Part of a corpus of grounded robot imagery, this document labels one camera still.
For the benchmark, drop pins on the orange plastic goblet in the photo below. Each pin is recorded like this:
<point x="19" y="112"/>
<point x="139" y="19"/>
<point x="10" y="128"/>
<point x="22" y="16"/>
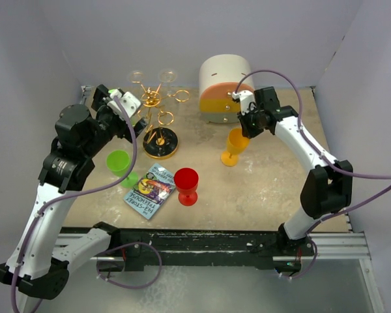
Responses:
<point x="235" y="145"/>

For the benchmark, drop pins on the blue treehouse book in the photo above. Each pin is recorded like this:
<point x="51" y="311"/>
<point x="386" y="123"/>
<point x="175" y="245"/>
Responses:
<point x="151" y="191"/>

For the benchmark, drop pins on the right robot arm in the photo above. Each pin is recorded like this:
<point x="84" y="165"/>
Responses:
<point x="328" y="185"/>

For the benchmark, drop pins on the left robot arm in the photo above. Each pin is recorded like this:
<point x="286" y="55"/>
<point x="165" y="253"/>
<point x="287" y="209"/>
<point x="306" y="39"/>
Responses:
<point x="35" y="268"/>

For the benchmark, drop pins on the clear wine glass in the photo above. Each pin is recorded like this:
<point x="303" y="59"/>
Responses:
<point x="166" y="77"/>
<point x="136" y="77"/>

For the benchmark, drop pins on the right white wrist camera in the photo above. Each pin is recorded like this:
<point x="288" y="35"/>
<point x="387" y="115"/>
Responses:
<point x="246" y="100"/>

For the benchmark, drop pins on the pastel mini drawer chest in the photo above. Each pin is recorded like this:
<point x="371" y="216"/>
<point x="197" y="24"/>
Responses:
<point x="219" y="76"/>

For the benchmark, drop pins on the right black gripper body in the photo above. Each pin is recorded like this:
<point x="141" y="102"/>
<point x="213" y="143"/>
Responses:
<point x="252" y="122"/>

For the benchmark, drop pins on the red plastic goblet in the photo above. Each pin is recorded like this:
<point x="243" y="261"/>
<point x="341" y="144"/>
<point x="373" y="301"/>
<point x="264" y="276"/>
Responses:
<point x="186" y="181"/>

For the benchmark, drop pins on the gold wine glass rack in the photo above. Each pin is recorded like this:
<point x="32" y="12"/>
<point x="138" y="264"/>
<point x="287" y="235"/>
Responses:
<point x="159" y="141"/>

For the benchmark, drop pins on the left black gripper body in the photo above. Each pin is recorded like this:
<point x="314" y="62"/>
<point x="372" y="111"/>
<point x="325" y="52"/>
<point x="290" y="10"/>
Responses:
<point x="108" y="122"/>

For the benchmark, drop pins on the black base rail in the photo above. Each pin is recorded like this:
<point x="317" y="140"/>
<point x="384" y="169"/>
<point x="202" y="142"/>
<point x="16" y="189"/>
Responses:
<point x="206" y="248"/>

